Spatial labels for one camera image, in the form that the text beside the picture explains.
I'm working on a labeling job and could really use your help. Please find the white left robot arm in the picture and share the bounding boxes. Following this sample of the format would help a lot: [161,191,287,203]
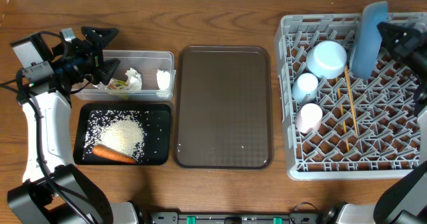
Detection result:
[7,27,143,223]

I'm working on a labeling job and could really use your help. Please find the orange carrot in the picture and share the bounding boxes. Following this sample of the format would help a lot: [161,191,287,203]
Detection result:
[92,145,137,165]

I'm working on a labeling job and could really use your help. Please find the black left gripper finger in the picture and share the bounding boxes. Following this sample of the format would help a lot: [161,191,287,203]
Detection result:
[98,59,121,85]
[81,26,119,49]

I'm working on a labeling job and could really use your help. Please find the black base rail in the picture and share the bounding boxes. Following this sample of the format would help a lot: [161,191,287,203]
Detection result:
[143,202,338,224]

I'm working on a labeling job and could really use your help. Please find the grey dishwasher rack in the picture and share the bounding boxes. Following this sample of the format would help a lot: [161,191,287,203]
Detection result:
[274,13,424,181]

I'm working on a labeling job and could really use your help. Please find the light blue rice bowl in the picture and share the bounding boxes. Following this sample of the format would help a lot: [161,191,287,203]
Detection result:
[306,41,347,79]

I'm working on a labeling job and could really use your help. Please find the light blue cup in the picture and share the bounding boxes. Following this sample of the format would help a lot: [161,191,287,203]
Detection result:
[292,73,318,103]

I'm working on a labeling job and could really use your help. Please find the pile of white rice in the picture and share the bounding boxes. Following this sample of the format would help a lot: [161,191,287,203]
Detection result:
[83,109,171,161]

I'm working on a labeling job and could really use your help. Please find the foil snack wrapper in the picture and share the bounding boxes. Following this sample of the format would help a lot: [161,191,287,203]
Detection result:
[96,79,130,101]

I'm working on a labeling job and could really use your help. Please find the pink cup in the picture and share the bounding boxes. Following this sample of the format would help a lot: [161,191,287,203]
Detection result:
[295,103,323,133]

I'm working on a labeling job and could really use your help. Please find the dark brown serving tray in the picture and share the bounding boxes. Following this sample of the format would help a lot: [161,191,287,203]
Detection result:
[173,46,273,170]

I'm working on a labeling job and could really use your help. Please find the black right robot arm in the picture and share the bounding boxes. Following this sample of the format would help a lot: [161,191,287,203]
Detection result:
[350,21,426,223]

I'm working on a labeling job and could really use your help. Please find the white paper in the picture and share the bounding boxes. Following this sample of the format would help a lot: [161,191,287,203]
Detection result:
[156,69,171,90]
[125,68,143,91]

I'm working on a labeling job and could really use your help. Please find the black plastic tray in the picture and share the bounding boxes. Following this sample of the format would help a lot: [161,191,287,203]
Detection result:
[73,102,171,165]

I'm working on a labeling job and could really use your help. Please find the dark blue plate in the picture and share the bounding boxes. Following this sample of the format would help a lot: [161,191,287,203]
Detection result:
[350,1,388,80]

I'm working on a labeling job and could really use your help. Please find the clear plastic bin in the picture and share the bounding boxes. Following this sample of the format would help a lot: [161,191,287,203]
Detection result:
[73,50,175,101]

